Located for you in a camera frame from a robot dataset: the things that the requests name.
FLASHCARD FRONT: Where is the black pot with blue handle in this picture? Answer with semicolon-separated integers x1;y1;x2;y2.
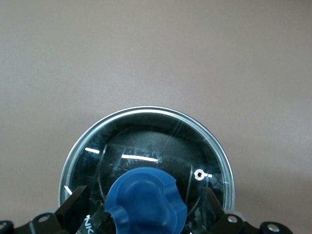
58;105;236;234

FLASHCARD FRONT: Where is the glass lid with blue knob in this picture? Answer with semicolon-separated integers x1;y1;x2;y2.
58;105;236;234

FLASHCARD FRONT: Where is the brown table cover sheet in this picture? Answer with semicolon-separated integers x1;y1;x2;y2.
0;0;312;234

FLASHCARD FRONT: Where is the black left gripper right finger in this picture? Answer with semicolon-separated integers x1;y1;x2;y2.
201;187;259;234

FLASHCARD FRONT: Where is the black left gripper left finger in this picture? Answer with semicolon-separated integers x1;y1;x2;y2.
14;185;92;234

